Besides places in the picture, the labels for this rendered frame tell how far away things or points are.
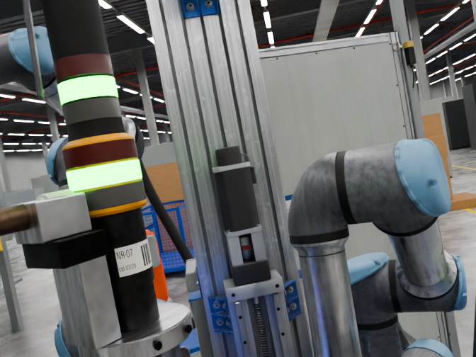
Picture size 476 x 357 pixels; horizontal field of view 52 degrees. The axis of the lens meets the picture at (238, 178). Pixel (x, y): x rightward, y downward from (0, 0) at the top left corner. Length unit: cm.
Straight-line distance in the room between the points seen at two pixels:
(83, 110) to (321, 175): 50
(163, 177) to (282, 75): 631
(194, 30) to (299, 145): 116
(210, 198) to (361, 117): 136
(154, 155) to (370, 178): 1043
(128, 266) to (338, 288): 53
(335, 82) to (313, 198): 167
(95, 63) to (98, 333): 15
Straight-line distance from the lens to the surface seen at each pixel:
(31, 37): 32
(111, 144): 29
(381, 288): 111
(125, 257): 30
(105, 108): 30
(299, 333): 130
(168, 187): 842
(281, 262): 126
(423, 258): 93
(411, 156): 73
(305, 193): 76
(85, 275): 28
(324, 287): 78
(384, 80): 252
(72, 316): 30
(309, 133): 230
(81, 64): 30
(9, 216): 27
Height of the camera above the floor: 156
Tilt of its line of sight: 3 degrees down
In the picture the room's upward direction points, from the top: 10 degrees counter-clockwise
